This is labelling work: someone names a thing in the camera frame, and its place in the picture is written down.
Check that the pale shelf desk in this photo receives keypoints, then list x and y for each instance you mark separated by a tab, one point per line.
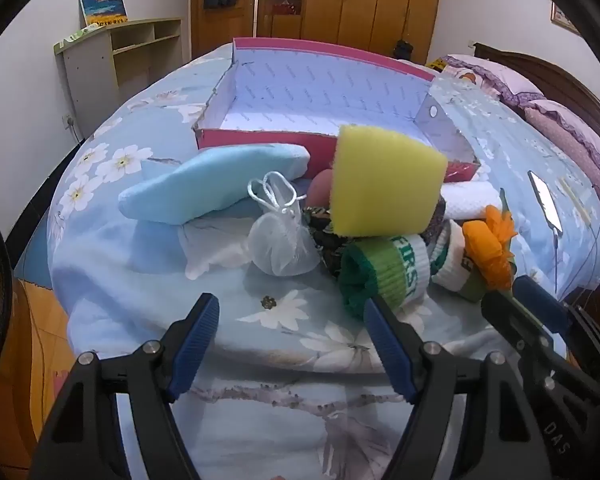
90	80

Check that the smartphone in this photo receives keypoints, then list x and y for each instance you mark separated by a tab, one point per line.
545	200

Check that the blue floral blanket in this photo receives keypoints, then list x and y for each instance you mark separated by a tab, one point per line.
130	285

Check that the black bag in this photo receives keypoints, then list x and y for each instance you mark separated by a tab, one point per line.
404	50

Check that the pink ball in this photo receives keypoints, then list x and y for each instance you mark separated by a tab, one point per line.
320	190

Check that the yellow sponge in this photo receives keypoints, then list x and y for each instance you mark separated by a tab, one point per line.
385	180

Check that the green white knit sock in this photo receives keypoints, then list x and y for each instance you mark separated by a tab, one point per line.
375	270
452	265

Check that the red item on wardrobe shelf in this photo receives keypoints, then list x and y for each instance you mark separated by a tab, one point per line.
283	10

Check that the wall socket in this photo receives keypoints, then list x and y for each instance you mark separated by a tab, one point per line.
68	121

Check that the orange fabric flower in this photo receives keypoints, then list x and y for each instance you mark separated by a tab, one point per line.
490	245

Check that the white towel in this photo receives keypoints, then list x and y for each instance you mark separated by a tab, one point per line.
467	200

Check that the wooden door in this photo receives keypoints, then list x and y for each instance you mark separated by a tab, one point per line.
205	30

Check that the framed wall picture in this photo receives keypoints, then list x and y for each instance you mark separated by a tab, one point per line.
562	20

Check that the green white box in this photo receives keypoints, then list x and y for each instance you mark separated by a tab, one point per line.
75	37

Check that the purple ruffled pillow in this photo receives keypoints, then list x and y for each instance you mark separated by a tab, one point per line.
500	72
575	135

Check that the landscape painting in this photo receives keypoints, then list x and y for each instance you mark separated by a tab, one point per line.
102	7

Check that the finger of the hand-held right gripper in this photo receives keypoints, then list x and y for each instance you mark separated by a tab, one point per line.
510	317
535	297

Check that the dark patterned cloth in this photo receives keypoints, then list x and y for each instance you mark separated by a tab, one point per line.
325	240

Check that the cartoon print pillow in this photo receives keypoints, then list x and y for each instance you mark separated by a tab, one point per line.
467	78

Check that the wooden wardrobe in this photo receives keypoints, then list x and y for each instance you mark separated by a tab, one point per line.
360	5

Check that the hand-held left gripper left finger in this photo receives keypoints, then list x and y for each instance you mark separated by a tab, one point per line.
195	345

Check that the pink cardboard box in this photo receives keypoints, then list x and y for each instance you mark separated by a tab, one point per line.
305	100

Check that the light blue soft pad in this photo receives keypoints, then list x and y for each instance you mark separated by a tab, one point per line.
205	185

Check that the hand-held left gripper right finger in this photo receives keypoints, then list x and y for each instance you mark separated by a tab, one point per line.
390	355

